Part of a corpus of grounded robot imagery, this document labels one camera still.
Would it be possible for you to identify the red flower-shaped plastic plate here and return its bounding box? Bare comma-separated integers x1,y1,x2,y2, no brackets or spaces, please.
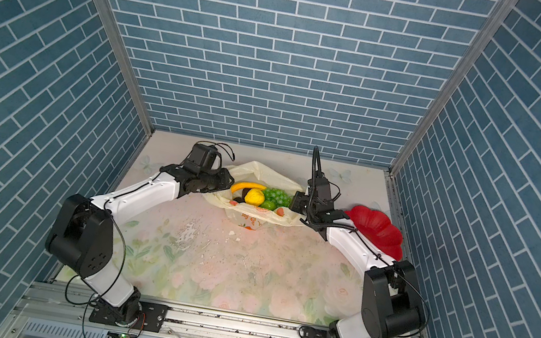
346,205,404,261

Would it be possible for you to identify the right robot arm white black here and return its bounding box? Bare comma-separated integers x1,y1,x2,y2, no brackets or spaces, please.
290,192,429,338

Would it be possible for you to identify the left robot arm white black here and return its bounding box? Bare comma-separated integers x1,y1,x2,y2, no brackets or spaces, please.
45,165,235,322

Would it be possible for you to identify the green grape bunch toy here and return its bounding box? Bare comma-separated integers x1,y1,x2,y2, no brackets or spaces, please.
263,187,293,208

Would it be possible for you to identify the yellow banana toy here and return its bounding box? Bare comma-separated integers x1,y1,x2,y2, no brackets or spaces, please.
231,182,266,193

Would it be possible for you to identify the green lime toy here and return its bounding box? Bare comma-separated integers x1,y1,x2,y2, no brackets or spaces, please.
260,200,277,210

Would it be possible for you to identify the yellow lemon toy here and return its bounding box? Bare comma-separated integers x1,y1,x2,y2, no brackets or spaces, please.
244,189,266,207

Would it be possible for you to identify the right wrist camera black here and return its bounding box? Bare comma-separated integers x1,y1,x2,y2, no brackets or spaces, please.
308,172,333,205

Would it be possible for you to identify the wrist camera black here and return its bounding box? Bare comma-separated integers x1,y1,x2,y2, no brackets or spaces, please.
183,143,222,175
308,172,333,205

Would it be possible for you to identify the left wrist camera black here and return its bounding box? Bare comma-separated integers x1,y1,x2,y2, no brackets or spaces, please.
183,143,222,175

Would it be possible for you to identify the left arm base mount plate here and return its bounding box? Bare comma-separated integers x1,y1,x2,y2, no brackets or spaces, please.
89,299,170,333

